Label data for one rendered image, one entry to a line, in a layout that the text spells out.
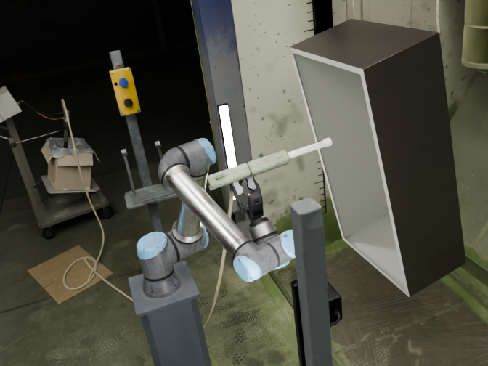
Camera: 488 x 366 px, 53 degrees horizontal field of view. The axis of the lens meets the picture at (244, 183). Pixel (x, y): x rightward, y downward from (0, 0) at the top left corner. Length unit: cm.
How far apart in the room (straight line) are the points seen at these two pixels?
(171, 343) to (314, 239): 167
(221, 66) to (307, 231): 198
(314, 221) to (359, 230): 205
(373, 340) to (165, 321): 118
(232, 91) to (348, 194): 90
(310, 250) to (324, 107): 164
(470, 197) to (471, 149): 33
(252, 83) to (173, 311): 137
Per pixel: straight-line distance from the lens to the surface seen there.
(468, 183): 351
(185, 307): 242
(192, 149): 190
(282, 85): 298
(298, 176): 322
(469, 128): 365
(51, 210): 469
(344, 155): 270
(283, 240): 157
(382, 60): 191
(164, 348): 254
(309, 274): 100
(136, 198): 302
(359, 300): 316
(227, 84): 285
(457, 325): 307
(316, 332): 110
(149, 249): 229
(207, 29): 277
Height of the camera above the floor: 211
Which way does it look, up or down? 26 degrees down
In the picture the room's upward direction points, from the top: 8 degrees counter-clockwise
